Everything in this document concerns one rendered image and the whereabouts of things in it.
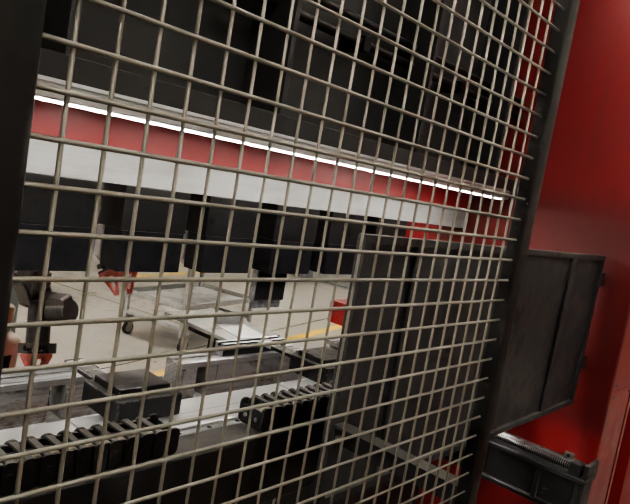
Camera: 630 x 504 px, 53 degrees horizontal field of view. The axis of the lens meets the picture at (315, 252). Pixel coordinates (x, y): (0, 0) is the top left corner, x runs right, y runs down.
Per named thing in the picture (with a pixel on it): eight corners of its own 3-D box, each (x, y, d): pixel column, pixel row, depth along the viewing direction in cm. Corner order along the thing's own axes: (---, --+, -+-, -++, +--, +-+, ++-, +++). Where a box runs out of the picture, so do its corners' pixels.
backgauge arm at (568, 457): (375, 415, 192) (384, 371, 191) (588, 513, 150) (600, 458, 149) (359, 419, 186) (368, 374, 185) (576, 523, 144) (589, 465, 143)
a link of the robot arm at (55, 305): (37, 271, 163) (12, 284, 155) (73, 269, 159) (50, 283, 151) (50, 313, 166) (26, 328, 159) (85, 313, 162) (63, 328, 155)
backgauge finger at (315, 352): (279, 346, 159) (282, 327, 159) (359, 379, 142) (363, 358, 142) (243, 350, 150) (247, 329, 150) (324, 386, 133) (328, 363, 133)
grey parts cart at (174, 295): (191, 320, 574) (207, 217, 564) (250, 339, 543) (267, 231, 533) (116, 332, 495) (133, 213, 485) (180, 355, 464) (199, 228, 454)
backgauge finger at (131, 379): (101, 365, 122) (104, 340, 122) (179, 414, 105) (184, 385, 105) (40, 372, 113) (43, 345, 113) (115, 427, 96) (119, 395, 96)
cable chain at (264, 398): (371, 390, 131) (374, 372, 131) (393, 400, 127) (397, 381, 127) (236, 419, 103) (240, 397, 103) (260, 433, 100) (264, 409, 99)
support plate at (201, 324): (216, 312, 182) (216, 309, 182) (279, 338, 165) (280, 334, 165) (164, 314, 169) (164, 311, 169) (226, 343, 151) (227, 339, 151)
